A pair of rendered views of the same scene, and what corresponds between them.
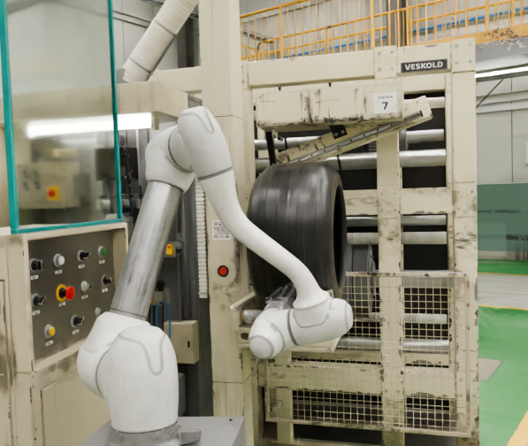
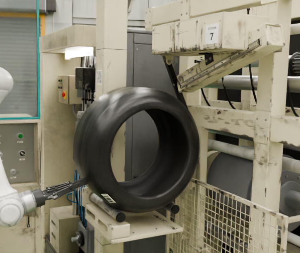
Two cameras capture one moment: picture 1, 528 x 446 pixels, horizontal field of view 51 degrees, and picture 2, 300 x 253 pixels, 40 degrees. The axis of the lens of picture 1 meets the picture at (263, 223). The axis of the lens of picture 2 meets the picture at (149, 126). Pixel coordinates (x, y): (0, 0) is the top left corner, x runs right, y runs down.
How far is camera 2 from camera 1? 1.82 m
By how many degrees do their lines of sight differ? 47
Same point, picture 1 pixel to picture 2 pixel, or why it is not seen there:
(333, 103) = (185, 35)
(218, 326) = not seen: hidden behind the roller
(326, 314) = not seen: outside the picture
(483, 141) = not seen: outside the picture
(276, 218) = (80, 130)
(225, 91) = (102, 30)
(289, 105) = (165, 36)
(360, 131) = (220, 58)
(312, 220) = (89, 136)
